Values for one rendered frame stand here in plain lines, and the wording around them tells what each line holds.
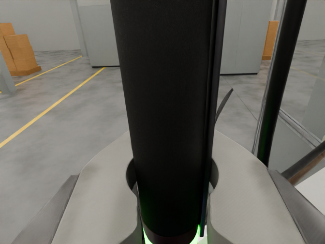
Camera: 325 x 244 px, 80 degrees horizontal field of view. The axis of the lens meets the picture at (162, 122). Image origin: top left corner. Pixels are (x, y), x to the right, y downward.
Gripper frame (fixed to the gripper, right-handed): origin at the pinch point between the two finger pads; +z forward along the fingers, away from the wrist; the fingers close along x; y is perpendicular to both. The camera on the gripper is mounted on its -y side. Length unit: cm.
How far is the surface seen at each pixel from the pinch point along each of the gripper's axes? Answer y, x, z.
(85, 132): 152, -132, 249
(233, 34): 48, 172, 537
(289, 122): 52, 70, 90
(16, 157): 151, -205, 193
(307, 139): 53, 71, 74
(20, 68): 134, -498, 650
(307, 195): 30.1, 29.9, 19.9
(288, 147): 67, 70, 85
